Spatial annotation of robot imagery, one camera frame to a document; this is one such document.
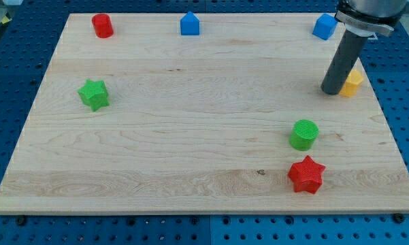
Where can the red star block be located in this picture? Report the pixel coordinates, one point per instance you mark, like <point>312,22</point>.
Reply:
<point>307,175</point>

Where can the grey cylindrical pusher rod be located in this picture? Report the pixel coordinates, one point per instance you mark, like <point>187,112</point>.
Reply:
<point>342,63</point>

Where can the green cylinder block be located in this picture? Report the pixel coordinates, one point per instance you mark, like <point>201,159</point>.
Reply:
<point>303,135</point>

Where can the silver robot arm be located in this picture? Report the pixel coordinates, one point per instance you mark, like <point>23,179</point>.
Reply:
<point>362,19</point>

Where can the red cylinder block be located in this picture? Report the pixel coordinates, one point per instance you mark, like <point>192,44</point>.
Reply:
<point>102,25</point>

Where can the blue cube block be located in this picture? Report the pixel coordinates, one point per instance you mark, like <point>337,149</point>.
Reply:
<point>325,26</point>

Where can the blue house-shaped block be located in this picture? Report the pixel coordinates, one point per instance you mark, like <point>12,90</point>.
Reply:
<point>189,24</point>

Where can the green star block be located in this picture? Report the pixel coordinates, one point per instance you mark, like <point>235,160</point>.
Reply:
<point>94,94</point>

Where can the wooden board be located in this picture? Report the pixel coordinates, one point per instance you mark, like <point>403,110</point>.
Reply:
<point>199,124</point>

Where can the yellow hexagon block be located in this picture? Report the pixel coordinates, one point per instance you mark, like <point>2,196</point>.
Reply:
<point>352,84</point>

